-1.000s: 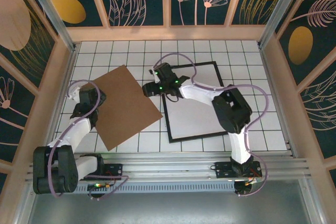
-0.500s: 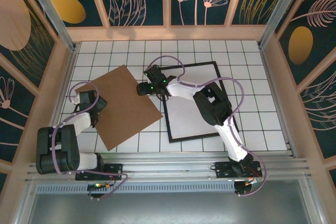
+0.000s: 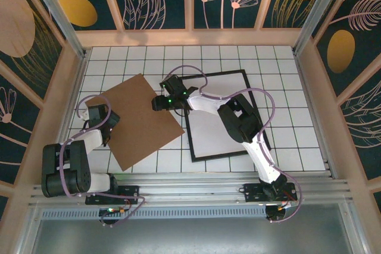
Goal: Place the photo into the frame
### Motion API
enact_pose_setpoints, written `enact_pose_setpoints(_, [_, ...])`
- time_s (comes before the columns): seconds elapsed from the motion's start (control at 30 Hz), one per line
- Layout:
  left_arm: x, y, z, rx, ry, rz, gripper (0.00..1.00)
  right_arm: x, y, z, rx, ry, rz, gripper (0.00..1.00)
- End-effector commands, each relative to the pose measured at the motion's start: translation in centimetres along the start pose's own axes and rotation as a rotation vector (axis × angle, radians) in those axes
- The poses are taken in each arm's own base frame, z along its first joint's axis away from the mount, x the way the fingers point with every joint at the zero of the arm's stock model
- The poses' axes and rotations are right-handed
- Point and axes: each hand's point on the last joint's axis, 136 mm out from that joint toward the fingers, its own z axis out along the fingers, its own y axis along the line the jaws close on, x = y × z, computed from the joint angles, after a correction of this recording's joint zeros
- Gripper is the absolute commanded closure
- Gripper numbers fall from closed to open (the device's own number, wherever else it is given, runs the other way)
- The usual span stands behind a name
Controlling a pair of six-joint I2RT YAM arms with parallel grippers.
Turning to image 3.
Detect brown backing board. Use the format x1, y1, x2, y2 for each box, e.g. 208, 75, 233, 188
85, 73, 185, 173

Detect landscape photo with white border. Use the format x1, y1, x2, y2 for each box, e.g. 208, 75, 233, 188
186, 73, 255, 159

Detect black picture frame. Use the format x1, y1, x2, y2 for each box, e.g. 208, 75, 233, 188
178, 69, 272, 163

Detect small circuit board with LEDs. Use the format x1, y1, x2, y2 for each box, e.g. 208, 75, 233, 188
99, 206, 129, 217

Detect grey metal sheet panel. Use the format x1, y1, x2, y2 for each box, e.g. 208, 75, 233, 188
17, 206, 367, 254

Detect aluminium table side rail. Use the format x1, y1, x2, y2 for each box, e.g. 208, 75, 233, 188
293, 53, 340, 179
44, 54, 89, 184

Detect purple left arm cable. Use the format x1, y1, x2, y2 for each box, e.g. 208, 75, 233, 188
58, 93, 146, 228

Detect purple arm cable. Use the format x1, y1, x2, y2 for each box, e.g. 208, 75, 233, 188
165, 65, 305, 225
58, 93, 146, 228

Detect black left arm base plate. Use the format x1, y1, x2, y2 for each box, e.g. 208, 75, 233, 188
85, 184, 140, 206

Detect long aluminium mounting rail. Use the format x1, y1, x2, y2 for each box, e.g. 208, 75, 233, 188
28, 176, 357, 207

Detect aluminium corner post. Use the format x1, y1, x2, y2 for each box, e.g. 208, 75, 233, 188
23, 0, 88, 59
292, 0, 349, 56

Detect slotted grey cable duct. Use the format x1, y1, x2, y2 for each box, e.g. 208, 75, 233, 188
40, 208, 268, 219

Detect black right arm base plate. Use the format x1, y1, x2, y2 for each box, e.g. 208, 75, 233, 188
243, 183, 298, 204

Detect small connector board with wires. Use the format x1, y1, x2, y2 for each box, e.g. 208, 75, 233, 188
266, 203, 291, 224

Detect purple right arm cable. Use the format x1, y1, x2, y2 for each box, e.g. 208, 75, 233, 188
165, 65, 305, 225

